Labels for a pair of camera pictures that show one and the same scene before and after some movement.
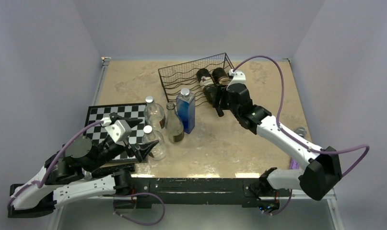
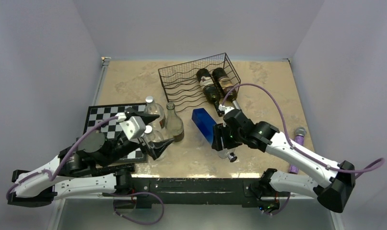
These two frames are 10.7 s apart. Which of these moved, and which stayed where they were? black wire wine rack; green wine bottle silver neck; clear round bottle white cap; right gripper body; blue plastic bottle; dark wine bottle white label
Moved: blue plastic bottle; right gripper body
Stayed: black wire wine rack; green wine bottle silver neck; dark wine bottle white label; clear round bottle white cap
